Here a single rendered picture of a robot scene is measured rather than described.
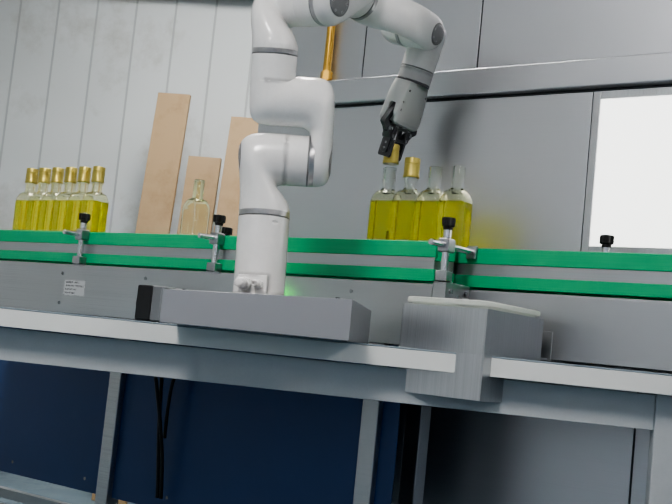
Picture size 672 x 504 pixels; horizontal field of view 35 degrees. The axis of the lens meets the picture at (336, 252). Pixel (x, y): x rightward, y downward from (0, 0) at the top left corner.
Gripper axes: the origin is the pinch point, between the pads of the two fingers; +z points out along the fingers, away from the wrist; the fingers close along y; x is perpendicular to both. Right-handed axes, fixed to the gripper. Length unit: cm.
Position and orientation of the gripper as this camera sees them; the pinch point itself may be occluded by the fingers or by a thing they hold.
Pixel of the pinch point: (391, 149)
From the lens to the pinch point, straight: 236.2
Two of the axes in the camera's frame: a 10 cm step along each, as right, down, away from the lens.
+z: -3.1, 9.5, 0.6
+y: -5.7, -1.3, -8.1
